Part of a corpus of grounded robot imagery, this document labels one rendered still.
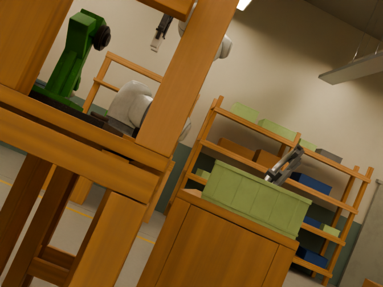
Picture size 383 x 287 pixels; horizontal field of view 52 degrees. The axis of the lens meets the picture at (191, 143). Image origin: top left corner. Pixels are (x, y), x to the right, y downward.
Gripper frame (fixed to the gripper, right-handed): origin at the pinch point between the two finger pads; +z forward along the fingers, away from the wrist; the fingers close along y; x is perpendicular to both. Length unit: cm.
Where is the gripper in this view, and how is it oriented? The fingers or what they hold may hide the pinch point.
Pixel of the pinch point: (156, 42)
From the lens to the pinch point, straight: 172.9
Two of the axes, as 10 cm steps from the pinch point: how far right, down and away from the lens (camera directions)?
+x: -9.1, -4.1, -0.3
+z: -4.0, 9.1, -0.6
